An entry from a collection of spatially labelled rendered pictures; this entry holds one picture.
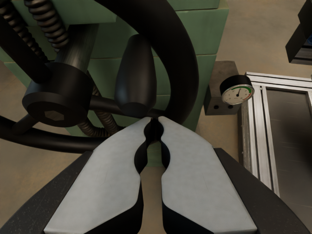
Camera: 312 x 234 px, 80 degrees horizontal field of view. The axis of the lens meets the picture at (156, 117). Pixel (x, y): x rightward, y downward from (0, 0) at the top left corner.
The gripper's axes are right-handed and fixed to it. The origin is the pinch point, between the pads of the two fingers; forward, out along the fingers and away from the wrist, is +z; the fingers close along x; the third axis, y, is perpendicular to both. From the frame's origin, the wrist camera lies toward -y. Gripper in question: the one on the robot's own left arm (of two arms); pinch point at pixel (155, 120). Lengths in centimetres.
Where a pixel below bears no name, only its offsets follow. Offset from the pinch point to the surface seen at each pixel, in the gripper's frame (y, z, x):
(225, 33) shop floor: 7, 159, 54
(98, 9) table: -7.1, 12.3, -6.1
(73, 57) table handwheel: -2.5, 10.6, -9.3
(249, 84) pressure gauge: 6.0, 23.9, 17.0
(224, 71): 6.5, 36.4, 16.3
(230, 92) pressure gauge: 7.7, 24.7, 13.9
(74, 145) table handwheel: 11.1, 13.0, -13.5
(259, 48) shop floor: 17, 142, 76
